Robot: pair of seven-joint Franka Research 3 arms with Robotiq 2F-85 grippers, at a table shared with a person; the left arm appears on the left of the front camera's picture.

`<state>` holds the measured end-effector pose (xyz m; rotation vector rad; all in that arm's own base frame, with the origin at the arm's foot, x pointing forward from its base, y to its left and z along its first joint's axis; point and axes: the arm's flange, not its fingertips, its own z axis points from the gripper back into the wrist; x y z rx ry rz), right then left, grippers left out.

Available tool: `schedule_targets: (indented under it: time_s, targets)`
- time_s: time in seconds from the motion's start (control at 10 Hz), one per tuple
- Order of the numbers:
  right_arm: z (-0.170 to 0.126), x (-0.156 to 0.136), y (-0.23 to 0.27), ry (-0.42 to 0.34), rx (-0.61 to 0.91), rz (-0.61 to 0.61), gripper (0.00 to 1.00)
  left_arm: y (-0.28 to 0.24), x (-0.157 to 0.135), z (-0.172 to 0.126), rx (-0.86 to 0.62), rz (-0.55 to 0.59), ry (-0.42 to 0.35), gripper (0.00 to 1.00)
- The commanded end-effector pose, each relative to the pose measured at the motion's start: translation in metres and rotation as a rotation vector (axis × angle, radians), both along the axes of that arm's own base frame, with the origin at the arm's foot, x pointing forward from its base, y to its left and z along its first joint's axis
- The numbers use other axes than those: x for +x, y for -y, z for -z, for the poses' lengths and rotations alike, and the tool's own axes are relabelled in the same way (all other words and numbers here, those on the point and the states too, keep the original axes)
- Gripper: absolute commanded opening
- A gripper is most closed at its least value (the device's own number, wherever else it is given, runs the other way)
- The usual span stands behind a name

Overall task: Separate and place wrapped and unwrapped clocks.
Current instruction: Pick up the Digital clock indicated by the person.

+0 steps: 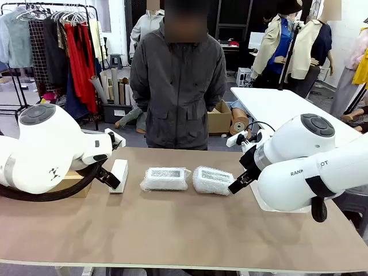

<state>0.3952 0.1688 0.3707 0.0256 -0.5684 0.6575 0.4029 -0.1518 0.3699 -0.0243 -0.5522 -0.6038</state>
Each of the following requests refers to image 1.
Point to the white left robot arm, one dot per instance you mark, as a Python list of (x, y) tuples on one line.
[(49, 138)]

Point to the brown patterned garment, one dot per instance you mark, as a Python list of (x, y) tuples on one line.
[(61, 34)]

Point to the dark storage bin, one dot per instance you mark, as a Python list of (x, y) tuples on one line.
[(107, 118)]

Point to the black hat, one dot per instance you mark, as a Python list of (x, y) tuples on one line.
[(290, 7)]

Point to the plain black garment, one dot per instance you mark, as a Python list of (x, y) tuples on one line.
[(54, 54)]

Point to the cream paper roll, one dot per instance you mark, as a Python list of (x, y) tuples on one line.
[(105, 86)]

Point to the black metal clothes rack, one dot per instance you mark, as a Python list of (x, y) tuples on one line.
[(92, 6)]

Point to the mannequin cream jacket navy top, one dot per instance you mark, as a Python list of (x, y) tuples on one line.
[(304, 49)]

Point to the brown cardboard tube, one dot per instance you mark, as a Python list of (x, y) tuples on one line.
[(122, 95)]

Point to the red dress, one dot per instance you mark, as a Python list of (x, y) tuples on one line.
[(77, 63)]

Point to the plain brown cardboard carton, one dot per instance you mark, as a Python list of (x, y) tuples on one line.
[(220, 120)]

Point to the unwrapped white alarm clock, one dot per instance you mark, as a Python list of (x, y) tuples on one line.
[(120, 172)]

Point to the white monitor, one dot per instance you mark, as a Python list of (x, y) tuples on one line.
[(256, 40)]

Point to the bare mannequin limb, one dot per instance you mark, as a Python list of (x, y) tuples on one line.
[(352, 117)]

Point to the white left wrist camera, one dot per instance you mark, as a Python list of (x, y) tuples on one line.
[(118, 141)]

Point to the black plastic stool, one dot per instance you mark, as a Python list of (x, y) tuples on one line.
[(354, 207)]

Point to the brown paper spool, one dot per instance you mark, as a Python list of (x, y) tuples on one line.
[(240, 126)]

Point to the mannequin beige jacket blue shirt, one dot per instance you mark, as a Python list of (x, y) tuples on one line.
[(267, 49)]

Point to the navy blue garment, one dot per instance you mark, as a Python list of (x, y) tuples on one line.
[(74, 100)]

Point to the white computer case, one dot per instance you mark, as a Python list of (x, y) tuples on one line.
[(244, 76)]

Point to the open brown cardboard box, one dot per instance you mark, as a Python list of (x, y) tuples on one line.
[(70, 176)]

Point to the black stand pole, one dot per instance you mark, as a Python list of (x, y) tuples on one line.
[(291, 51)]

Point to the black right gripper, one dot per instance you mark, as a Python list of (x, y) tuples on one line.
[(251, 159)]

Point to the white paper roll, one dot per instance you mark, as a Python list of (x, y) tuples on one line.
[(127, 95)]

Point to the seated mannequin in green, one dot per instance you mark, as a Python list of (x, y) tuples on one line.
[(129, 116)]

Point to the grey step stool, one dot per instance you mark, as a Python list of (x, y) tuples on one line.
[(116, 60)]

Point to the person in dark grey jacket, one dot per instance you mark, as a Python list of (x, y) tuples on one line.
[(178, 86)]

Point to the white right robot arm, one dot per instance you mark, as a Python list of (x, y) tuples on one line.
[(302, 178)]

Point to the cream garment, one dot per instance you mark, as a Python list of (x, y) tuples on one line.
[(96, 40)]

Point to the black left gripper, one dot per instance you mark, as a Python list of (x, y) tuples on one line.
[(102, 172)]

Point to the slanted grey paper roll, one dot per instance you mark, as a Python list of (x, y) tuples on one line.
[(98, 89)]

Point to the tall grey paper roll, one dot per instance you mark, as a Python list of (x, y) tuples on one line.
[(115, 86)]

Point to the mannequin in grey hoodie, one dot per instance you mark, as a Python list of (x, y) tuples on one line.
[(143, 26)]

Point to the bubble-wrapped white clock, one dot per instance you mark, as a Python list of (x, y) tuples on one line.
[(212, 181), (165, 179)]

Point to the white work table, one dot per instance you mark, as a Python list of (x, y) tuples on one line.
[(273, 103)]

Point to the black checked garment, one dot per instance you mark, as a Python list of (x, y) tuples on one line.
[(37, 57)]

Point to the clear plastic container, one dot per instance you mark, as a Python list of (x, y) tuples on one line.
[(258, 199)]

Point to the light grey-blue shirt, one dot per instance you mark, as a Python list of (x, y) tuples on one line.
[(17, 40)]

